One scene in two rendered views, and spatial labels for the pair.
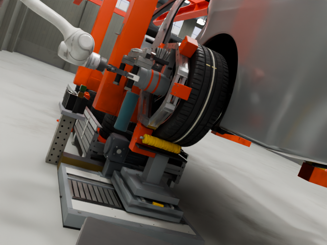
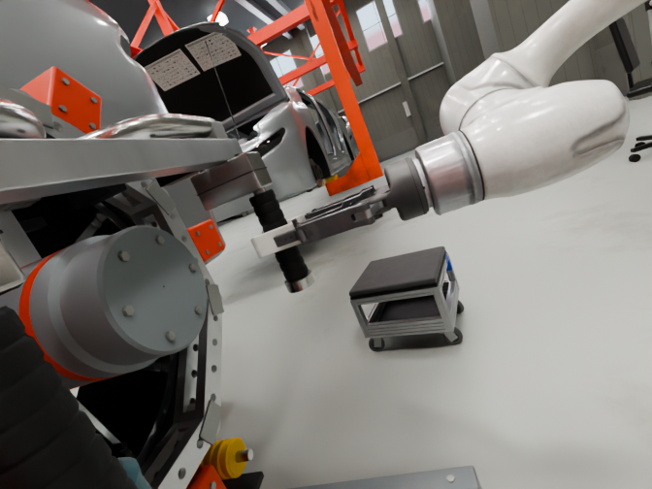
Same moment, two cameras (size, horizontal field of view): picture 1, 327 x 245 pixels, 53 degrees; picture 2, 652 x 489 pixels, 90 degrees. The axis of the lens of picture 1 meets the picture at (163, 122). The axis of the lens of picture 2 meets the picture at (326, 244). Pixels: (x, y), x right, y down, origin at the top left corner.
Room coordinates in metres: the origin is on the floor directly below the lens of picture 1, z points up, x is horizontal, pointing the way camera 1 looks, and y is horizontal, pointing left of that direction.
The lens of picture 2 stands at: (2.18, 0.58, 0.90)
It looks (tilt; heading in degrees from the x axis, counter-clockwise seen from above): 13 degrees down; 219
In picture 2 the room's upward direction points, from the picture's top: 23 degrees counter-clockwise
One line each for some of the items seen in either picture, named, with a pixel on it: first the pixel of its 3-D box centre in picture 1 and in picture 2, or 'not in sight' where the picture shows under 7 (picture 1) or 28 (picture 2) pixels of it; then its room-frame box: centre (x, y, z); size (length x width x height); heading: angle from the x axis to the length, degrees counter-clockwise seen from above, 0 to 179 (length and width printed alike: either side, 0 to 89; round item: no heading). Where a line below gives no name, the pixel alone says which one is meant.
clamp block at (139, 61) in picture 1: (143, 62); (232, 179); (1.86, 0.22, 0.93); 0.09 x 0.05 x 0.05; 113
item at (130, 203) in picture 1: (144, 194); not in sight; (2.16, -0.06, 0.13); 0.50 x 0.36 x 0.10; 23
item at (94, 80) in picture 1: (108, 82); not in sight; (4.41, 0.89, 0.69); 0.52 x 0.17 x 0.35; 113
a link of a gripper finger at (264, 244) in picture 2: not in sight; (277, 240); (1.87, 0.26, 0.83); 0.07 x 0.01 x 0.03; 113
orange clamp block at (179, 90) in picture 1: (180, 91); (194, 244); (1.81, -0.03, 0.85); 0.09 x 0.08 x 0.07; 23
